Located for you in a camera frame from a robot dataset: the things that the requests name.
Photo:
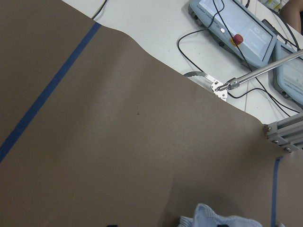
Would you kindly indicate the silver metal rod tool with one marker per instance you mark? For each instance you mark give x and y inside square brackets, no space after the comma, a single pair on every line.
[236,82]

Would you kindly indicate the light blue striped shirt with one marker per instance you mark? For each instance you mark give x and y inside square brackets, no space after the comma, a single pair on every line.
[204,216]

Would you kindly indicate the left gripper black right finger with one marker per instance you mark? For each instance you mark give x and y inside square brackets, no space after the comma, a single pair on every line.
[223,225]

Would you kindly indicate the grey aluminium frame post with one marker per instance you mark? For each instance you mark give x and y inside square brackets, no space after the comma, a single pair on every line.
[287,133]

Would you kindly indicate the grey teach pendant red button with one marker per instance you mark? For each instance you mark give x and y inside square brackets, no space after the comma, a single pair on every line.
[237,28]

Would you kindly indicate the serrated metal bracket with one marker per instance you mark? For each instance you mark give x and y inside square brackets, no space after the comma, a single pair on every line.
[208,82]

